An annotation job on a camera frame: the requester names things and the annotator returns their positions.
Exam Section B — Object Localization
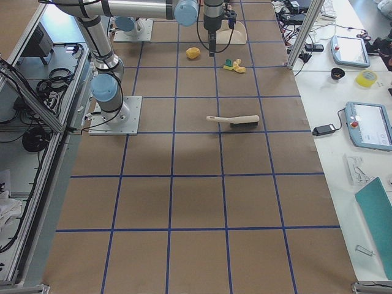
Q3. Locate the yellow potato toy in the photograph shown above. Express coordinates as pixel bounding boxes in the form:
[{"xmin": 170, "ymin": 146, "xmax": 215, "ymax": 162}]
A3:
[{"xmin": 186, "ymin": 47, "xmax": 201, "ymax": 60}]

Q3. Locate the metal hex key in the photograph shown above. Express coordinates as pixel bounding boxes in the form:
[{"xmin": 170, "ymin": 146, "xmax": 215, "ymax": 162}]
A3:
[{"xmin": 355, "ymin": 245, "xmax": 375, "ymax": 257}]

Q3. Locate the far teach pendant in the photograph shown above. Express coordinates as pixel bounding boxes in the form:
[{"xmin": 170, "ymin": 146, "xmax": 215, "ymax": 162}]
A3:
[{"xmin": 330, "ymin": 35, "xmax": 370, "ymax": 68}]

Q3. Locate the croissant bread toy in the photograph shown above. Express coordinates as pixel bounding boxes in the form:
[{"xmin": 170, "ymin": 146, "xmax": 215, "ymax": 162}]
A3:
[{"xmin": 233, "ymin": 59, "xmax": 246, "ymax": 74}]

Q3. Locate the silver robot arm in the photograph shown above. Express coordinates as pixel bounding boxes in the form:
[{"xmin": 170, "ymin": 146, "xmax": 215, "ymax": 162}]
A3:
[
  {"xmin": 41, "ymin": 1, "xmax": 236, "ymax": 72},
  {"xmin": 115, "ymin": 17, "xmax": 144, "ymax": 37}
]

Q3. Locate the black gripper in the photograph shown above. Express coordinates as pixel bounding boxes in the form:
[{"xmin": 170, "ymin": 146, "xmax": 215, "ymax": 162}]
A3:
[{"xmin": 203, "ymin": 0, "xmax": 237, "ymax": 57}]

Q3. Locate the aluminium frame post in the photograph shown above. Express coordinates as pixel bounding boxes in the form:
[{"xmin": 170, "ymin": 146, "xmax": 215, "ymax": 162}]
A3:
[{"xmin": 287, "ymin": 0, "xmax": 324, "ymax": 69}]

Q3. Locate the beige plastic dustpan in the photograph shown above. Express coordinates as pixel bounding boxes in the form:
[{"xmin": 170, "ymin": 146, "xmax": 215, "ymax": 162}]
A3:
[{"xmin": 216, "ymin": 20, "xmax": 247, "ymax": 45}]

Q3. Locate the beige hand brush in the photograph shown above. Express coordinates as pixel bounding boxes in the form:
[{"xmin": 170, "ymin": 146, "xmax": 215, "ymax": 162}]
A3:
[{"xmin": 206, "ymin": 115, "xmax": 260, "ymax": 127}]

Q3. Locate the teach pendant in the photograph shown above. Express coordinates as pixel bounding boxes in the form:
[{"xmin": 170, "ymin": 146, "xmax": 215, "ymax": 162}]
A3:
[
  {"xmin": 345, "ymin": 102, "xmax": 391, "ymax": 151},
  {"xmin": 330, "ymin": 35, "xmax": 370, "ymax": 68}
]

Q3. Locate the grey control box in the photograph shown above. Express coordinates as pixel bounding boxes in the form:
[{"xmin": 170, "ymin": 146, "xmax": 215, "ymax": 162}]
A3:
[{"xmin": 21, "ymin": 22, "xmax": 54, "ymax": 65}]

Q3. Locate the near teach pendant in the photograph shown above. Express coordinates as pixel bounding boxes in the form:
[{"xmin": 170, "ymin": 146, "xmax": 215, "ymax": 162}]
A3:
[{"xmin": 345, "ymin": 102, "xmax": 391, "ymax": 151}]

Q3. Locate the black coiled cable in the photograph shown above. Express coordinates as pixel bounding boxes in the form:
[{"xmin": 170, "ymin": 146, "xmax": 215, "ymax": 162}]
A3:
[{"xmin": 21, "ymin": 126, "xmax": 47, "ymax": 153}]

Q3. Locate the clear plastic package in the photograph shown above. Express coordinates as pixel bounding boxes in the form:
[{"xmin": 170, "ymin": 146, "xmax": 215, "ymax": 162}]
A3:
[{"xmin": 344, "ymin": 154, "xmax": 375, "ymax": 186}]

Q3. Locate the teal folder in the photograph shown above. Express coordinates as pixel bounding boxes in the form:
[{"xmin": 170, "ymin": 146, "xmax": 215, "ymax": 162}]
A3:
[{"xmin": 355, "ymin": 178, "xmax": 391, "ymax": 280}]

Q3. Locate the green yellow sponge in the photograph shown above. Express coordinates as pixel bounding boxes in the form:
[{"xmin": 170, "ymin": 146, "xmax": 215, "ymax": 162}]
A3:
[{"xmin": 223, "ymin": 59, "xmax": 233, "ymax": 71}]

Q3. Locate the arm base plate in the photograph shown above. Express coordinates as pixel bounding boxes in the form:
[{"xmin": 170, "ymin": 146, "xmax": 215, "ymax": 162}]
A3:
[
  {"xmin": 113, "ymin": 18, "xmax": 153, "ymax": 43},
  {"xmin": 88, "ymin": 96, "xmax": 142, "ymax": 135}
]

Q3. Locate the black power adapter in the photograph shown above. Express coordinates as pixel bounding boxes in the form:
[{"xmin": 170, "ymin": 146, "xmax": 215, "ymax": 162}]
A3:
[{"xmin": 312, "ymin": 124, "xmax": 337, "ymax": 137}]

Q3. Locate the yellow tape roll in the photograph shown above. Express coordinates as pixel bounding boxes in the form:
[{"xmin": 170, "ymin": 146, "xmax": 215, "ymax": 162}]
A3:
[{"xmin": 355, "ymin": 70, "xmax": 378, "ymax": 88}]

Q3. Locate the white crumpled cloth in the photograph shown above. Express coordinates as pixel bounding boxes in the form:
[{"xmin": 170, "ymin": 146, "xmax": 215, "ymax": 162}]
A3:
[{"xmin": 0, "ymin": 170, "xmax": 23, "ymax": 233}]

